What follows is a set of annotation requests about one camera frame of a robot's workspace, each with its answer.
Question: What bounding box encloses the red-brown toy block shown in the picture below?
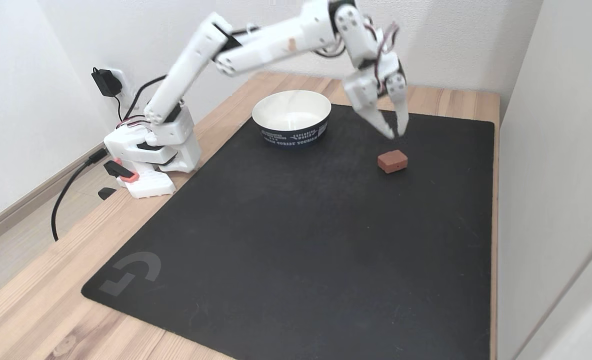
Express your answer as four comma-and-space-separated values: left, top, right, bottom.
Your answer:
377, 149, 409, 174

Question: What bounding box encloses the white navy paper bowl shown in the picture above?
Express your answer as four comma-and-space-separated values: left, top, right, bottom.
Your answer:
252, 90, 332, 149

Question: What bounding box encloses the black mouse mat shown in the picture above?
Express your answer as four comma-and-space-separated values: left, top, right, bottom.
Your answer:
81, 103, 495, 360

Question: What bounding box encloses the grey side panel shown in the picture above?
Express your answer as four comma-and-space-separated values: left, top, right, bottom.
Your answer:
496, 0, 592, 360

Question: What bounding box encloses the black orange table clamp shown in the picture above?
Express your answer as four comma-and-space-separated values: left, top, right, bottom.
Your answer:
103, 158, 140, 184

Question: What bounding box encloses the black power adapter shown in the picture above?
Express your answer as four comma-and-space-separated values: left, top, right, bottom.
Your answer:
91, 67, 123, 98

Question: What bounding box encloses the white wall outlet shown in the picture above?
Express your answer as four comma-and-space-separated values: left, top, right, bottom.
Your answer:
107, 68, 138, 102

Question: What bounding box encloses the thick black cable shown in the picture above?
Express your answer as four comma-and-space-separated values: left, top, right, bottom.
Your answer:
51, 148, 110, 242

